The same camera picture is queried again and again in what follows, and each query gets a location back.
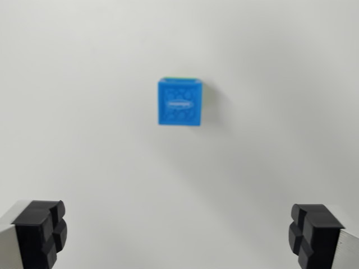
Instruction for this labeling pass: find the black-tipped silver gripper right finger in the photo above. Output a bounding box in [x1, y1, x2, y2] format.
[287, 203, 359, 269]

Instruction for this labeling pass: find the black-tipped silver gripper left finger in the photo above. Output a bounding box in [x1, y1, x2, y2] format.
[0, 199, 68, 269]

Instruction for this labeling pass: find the blue rubber toy cube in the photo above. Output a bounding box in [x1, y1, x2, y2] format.
[156, 77, 204, 127]

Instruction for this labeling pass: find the green rubber toy cube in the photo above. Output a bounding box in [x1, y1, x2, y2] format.
[162, 75, 208, 101]

